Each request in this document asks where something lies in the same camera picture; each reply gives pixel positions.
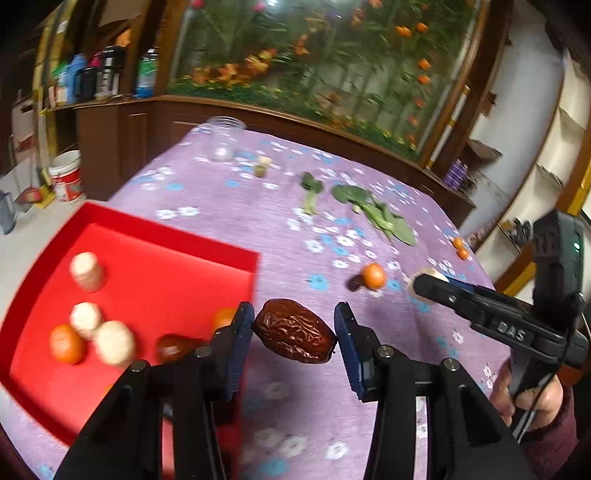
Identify white red plastic bucket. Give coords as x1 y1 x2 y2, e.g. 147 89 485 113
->
48 150 83 203

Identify blue jug on shelf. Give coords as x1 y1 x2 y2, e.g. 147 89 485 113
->
65 54 87 104

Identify dark date in tray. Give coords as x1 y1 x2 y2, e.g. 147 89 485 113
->
155 334 207 364

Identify red tray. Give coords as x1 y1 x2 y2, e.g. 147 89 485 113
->
1 202 259 464

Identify large brown date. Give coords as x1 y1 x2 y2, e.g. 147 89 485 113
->
252 299 338 364

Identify small dark date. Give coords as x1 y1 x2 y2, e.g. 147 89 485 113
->
346 274 365 292

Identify flower mural panel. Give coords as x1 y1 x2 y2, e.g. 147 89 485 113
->
168 0 484 160

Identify black thermos on shelf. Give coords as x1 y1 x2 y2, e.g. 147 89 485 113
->
96 45 126 97

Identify small green vegetable sprig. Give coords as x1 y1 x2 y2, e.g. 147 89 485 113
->
301 172 324 215

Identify large green leafy vegetable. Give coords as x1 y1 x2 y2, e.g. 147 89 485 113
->
331 185 417 247

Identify purple floral tablecloth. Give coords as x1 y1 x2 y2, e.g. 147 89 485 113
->
0 124 514 480

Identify broom with dustpan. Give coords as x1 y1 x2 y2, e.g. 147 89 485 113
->
13 146 55 211

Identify orange mandarin back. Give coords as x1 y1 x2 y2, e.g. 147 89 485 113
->
361 263 387 291

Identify right hand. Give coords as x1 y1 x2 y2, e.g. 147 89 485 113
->
490 359 564 431

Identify two small oranges far edge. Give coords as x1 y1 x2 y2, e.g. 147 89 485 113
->
452 237 471 261

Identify pale corn chunk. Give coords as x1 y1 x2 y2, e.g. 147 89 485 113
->
407 268 449 306

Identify clear plastic jar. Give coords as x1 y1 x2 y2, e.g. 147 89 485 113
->
201 116 246 162

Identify green plastic bottle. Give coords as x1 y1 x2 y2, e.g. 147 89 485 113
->
134 48 158 99

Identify small pale food bits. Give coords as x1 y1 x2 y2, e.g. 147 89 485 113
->
253 156 273 178

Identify small corn piece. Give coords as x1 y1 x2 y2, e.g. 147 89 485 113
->
69 251 104 292

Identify orange mandarin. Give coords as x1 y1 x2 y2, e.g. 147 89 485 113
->
49 324 86 365
212 307 236 332
361 263 387 291

